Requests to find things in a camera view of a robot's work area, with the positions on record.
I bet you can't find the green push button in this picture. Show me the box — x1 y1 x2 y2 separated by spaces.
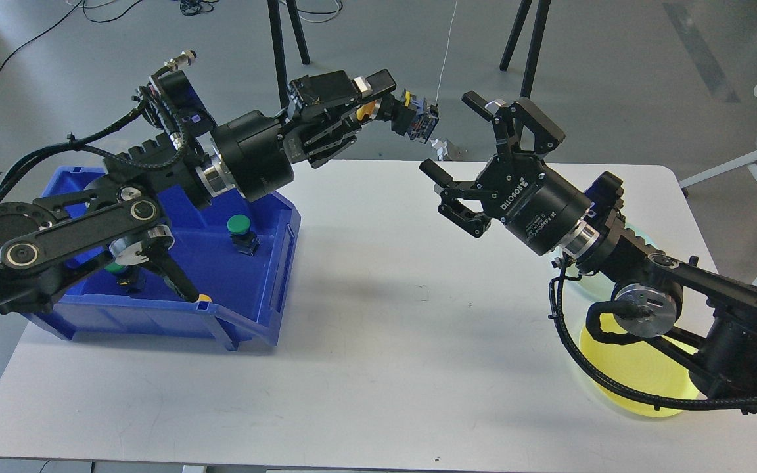
227 214 260 256
104 261 145 294

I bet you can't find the black tripod left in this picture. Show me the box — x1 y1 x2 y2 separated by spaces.
267 0 310 110

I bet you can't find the black tripod right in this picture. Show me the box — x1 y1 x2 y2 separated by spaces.
499 0 553 99

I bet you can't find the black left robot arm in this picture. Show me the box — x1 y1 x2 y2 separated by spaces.
0 50 397 314

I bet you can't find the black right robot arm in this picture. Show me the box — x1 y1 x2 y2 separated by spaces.
420 91 757 413

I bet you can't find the black floor cable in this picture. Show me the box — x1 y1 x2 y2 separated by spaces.
0 0 221 112

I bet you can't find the yellow plate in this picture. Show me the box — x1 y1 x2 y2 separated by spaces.
578 313 702 417

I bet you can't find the white cable with plug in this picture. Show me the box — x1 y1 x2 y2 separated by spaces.
428 0 465 162

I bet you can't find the black tripod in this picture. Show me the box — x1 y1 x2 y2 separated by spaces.
267 0 310 110
499 0 553 99

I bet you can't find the light green plate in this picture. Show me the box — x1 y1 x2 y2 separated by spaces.
555 219 644 300

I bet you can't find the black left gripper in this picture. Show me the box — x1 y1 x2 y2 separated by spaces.
211 69 397 202

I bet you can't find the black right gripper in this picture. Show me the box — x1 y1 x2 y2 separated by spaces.
419 91 591 256

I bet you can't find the blue plastic bin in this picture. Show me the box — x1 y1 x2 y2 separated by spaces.
25 186 300 351

